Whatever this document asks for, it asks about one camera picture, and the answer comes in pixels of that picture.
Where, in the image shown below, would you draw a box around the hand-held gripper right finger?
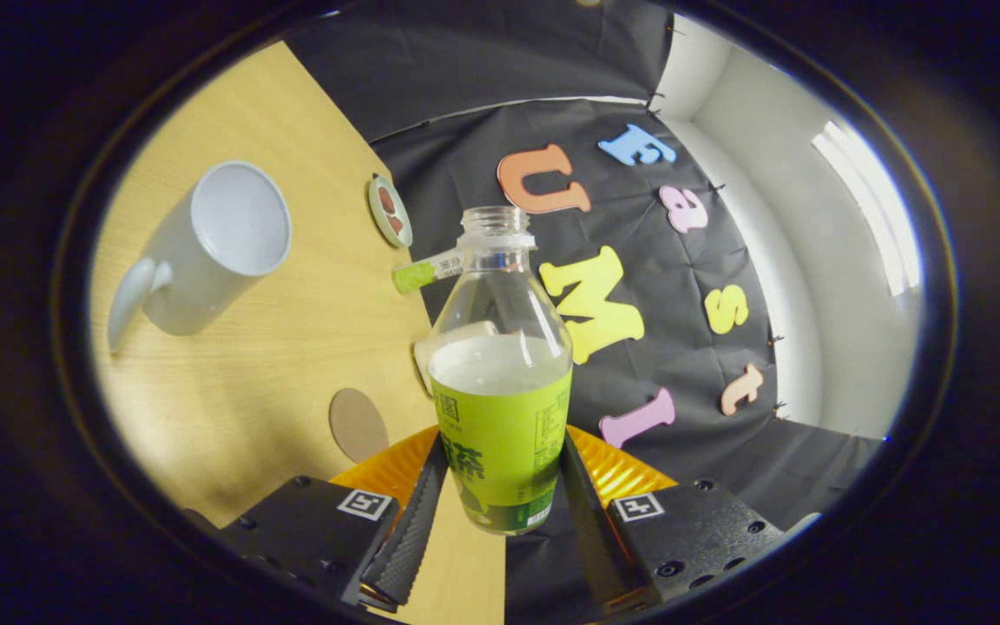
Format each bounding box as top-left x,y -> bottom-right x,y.
559,425 -> 787,609

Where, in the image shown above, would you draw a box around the small white green bottle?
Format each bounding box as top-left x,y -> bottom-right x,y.
391,247 -> 466,294

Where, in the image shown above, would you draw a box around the green label juice bottle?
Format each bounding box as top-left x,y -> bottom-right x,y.
426,206 -> 574,536

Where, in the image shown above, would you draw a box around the ceiling light panel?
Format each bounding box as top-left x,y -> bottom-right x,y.
812,120 -> 922,296

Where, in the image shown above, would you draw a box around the round brown coaster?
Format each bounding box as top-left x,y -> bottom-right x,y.
329,387 -> 391,464

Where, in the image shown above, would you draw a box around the white toaster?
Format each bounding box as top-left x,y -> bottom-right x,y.
413,319 -> 501,398

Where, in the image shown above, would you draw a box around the wooden table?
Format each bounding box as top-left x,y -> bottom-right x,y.
90,42 -> 508,625

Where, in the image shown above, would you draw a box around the pale blue cup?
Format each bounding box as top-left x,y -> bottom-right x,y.
107,161 -> 293,352

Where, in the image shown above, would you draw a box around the pale green plate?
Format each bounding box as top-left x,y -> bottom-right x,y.
368,173 -> 414,249

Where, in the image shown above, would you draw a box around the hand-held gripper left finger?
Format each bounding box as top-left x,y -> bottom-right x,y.
222,425 -> 451,609

